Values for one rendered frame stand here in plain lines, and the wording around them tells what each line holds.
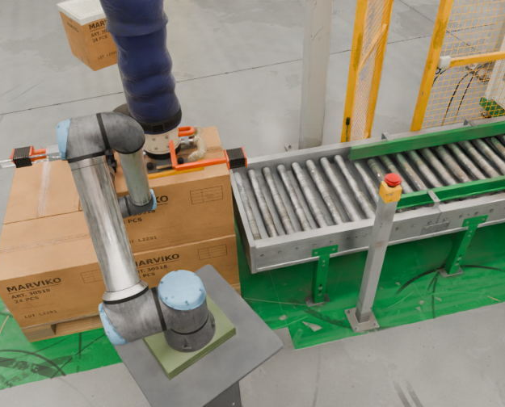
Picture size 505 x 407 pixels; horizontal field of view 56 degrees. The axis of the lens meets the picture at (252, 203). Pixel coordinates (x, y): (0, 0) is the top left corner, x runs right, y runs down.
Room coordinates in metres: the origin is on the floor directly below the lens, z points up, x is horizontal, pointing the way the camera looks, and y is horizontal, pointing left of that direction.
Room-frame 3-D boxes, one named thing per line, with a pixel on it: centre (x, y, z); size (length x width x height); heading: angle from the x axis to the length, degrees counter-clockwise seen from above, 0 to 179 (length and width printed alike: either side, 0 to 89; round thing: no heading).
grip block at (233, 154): (1.61, 0.06, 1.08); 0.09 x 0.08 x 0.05; 11
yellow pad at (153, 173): (1.71, 0.39, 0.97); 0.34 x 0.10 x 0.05; 101
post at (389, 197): (1.48, -0.59, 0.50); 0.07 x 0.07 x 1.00; 11
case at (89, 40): (3.69, 1.04, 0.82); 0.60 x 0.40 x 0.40; 128
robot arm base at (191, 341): (0.96, 0.25, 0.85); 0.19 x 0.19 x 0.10
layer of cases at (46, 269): (2.03, 0.77, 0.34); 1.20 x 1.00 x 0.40; 101
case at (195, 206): (1.80, 0.42, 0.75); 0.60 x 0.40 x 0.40; 101
